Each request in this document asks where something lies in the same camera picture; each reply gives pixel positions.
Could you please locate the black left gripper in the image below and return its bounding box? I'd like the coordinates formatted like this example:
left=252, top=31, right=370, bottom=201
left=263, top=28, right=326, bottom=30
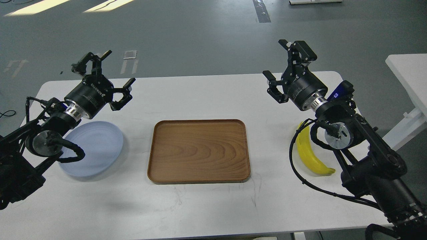
left=64, top=50, right=136, bottom=119

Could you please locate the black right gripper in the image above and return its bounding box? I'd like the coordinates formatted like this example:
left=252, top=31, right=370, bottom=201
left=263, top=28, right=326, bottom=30
left=262, top=39, right=328, bottom=111

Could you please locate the light blue plate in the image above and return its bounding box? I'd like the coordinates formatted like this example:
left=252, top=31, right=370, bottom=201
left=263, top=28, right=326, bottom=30
left=58, top=121, right=123, bottom=177

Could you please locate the yellow banana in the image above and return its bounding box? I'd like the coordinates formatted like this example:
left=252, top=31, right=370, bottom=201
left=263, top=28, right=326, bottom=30
left=295, top=127, right=336, bottom=177

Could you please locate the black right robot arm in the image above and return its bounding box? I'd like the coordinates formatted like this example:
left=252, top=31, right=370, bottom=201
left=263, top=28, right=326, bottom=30
left=263, top=39, right=427, bottom=240

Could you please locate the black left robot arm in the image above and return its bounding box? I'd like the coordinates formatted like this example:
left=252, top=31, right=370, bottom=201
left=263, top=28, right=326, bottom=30
left=0, top=50, right=136, bottom=210

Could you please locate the brown wooden tray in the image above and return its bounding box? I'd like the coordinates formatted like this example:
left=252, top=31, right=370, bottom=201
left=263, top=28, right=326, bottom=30
left=147, top=119, right=251, bottom=184

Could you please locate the white side table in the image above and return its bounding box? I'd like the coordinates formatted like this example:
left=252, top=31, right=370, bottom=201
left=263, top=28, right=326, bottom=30
left=382, top=53, right=427, bottom=151

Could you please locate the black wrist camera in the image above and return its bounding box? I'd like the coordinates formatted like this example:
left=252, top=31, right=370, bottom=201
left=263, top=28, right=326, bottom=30
left=327, top=80, right=354, bottom=102

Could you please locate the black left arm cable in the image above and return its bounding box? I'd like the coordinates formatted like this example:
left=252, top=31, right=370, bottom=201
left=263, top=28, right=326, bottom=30
left=47, top=131, right=86, bottom=163

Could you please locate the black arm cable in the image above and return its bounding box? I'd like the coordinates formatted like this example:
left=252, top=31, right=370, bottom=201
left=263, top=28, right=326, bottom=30
left=289, top=118, right=381, bottom=210
left=47, top=131, right=86, bottom=163

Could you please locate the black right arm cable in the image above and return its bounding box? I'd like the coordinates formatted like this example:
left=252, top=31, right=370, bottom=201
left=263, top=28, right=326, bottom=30
left=289, top=118, right=381, bottom=210

